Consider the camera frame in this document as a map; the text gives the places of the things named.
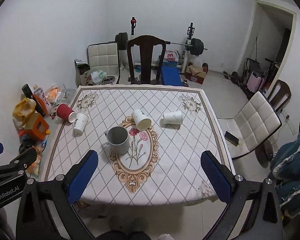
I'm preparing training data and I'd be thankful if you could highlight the red paper cup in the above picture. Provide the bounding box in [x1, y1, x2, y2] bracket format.
[56, 103, 76, 123]

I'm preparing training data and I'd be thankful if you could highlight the grey ceramic mug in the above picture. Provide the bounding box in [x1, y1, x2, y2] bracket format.
[104, 126, 129, 155]

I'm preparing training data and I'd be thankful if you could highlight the white padded chair right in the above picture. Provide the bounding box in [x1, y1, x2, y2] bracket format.
[218, 92, 282, 160]

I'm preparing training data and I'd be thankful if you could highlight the yellow plastic bag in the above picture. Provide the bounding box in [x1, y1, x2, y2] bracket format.
[12, 98, 37, 129]

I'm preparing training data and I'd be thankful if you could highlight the white paper cup left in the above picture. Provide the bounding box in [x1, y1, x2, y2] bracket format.
[73, 113, 89, 135]

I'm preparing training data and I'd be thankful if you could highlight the cardboard box on floor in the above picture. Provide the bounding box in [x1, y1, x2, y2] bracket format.
[185, 62, 209, 85]

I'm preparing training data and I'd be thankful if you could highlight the blue denim clothing pile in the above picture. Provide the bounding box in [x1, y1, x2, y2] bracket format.
[270, 127, 300, 218]

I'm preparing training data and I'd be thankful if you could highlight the dark wooden chair right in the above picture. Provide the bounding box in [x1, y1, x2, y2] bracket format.
[267, 79, 292, 114]

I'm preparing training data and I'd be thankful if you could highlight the floral patterned tablecloth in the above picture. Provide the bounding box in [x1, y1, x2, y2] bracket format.
[41, 85, 234, 206]

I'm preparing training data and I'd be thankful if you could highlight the silver gift bag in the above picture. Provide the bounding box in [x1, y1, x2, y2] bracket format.
[74, 59, 93, 86]

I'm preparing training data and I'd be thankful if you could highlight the pink suitcase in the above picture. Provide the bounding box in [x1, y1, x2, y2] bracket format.
[247, 72, 264, 93]

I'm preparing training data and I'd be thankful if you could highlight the white paper cup with calligraphy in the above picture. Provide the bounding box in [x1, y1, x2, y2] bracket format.
[132, 109, 152, 131]

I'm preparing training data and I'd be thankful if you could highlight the dark wooden chair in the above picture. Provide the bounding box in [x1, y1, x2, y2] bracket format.
[127, 35, 166, 85]
[267, 79, 292, 114]

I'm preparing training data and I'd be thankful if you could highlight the white paper cup far right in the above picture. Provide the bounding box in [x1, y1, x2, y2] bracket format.
[163, 111, 183, 125]

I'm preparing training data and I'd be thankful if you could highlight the cream padded chair back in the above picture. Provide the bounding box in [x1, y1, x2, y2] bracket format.
[87, 42, 120, 84]

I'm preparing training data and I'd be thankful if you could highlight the orange box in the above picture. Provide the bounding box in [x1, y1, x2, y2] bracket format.
[24, 113, 49, 141]

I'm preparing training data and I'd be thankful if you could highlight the black phone on chair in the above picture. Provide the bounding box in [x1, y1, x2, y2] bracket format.
[224, 131, 239, 146]

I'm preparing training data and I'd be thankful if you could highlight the blue weight bench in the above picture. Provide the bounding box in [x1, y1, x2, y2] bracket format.
[161, 66, 183, 86]

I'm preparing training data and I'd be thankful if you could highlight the barbell with black plates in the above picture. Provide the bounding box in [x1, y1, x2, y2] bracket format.
[115, 31, 208, 56]

